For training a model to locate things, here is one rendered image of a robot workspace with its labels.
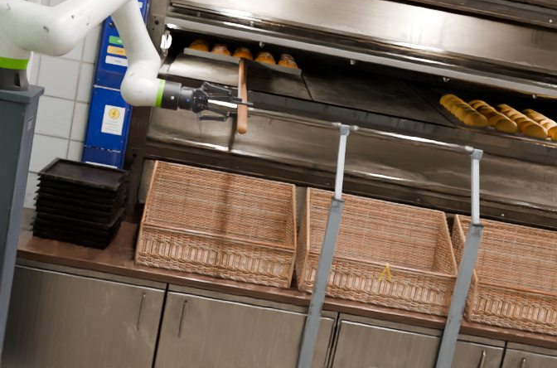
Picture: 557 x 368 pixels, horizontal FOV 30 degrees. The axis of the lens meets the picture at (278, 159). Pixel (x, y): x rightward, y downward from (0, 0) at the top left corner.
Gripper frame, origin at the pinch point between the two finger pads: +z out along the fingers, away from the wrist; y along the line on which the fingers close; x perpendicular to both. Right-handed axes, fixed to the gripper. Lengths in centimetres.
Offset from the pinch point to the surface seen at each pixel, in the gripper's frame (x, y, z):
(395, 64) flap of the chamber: -42, -20, 54
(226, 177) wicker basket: -53, 36, 1
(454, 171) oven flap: -57, 18, 88
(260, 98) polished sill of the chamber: -56, 3, 8
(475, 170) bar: -15, 9, 85
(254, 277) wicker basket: -8, 59, 16
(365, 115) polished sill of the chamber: -57, 3, 49
